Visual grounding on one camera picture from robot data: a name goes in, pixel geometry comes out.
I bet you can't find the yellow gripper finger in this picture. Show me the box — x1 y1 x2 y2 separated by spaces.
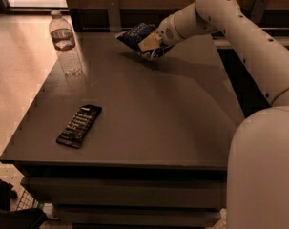
138 32 162 52

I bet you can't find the blue chip bag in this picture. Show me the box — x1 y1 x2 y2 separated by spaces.
115 23 172 61

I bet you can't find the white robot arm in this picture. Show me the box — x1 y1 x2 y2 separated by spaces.
139 0 289 229

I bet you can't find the black rxbar chocolate bar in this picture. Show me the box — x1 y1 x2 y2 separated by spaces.
56 105 102 148

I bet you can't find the black bag on floor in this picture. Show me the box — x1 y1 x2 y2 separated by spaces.
0 177 49 229

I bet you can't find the clear plastic water bottle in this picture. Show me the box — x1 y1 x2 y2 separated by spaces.
49 10 82 77

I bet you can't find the grey drawer cabinet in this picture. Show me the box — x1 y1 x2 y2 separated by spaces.
1 33 243 229

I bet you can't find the left grey metal bracket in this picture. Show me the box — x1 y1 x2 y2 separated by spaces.
106 0 122 32

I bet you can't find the grey metal bracket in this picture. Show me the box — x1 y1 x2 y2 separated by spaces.
250 0 270 24
106 0 122 32

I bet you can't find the right grey metal bracket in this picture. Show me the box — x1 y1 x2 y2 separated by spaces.
250 0 270 24

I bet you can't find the wire basket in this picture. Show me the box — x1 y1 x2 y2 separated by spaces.
16 190 43 211

